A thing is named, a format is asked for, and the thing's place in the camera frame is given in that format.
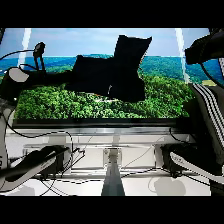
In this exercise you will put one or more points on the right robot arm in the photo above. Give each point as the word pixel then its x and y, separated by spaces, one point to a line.
pixel 203 48

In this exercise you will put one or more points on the silver frame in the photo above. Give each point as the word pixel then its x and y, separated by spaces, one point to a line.
pixel 112 181

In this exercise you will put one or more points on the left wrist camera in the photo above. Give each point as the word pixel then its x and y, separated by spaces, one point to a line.
pixel 39 50

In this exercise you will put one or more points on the black white-striped garment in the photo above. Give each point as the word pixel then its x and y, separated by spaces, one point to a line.
pixel 204 113

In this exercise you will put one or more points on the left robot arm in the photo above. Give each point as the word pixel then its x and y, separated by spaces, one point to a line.
pixel 12 87

